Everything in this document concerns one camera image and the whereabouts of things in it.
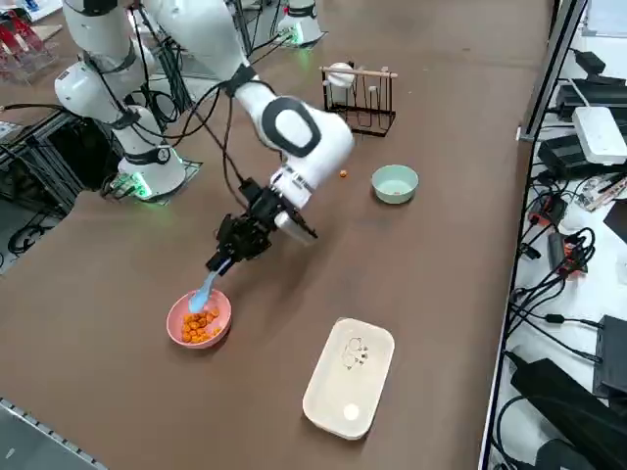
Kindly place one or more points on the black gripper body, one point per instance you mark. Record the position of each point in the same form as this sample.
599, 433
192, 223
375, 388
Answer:
262, 208

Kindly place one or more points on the blue plastic spoon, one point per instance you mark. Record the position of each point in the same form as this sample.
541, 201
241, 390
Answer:
198, 301

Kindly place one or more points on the orange popcorn pile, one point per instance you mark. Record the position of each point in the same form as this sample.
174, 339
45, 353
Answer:
193, 328

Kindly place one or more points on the pink bowl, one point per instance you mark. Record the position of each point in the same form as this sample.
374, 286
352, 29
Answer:
176, 325

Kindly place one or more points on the green bowl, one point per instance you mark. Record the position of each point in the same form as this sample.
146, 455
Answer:
394, 188

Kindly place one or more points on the white cup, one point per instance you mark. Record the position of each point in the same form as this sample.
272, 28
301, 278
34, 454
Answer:
340, 80

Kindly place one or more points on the cream rectangular tray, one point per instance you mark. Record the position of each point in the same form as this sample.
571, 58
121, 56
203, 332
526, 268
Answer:
343, 382

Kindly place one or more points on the small white round disc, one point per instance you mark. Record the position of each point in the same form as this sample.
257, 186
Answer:
351, 412

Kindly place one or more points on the clear acrylic box with red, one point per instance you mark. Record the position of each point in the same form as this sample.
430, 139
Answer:
24, 54

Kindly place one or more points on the black power adapter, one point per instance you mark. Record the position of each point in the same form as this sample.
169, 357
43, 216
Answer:
563, 152

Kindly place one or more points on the orange and black plug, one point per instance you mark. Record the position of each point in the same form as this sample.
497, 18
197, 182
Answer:
573, 257

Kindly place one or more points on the black flat device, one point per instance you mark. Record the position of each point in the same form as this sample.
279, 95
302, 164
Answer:
595, 95

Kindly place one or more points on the small black adapter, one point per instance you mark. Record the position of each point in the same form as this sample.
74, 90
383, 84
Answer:
589, 60

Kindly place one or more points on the black box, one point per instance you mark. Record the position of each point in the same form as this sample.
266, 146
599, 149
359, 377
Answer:
612, 357

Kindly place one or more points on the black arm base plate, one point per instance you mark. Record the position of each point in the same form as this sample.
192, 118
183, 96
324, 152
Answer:
193, 169

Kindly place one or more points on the black aluminium frame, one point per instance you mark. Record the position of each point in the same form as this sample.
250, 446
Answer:
34, 161

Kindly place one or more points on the aluminium rail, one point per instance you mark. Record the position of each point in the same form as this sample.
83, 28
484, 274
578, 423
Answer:
44, 431

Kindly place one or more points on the aluminium frame post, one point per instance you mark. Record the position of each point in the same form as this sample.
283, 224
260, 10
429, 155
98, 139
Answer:
553, 63

